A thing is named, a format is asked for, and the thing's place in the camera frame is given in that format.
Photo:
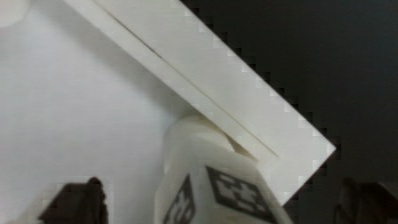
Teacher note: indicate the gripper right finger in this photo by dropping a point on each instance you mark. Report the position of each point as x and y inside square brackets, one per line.
[368, 203]

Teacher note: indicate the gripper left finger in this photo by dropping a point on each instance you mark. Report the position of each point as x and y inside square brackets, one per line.
[77, 206]

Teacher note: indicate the white table leg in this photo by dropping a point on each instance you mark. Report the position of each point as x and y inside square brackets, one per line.
[212, 191]

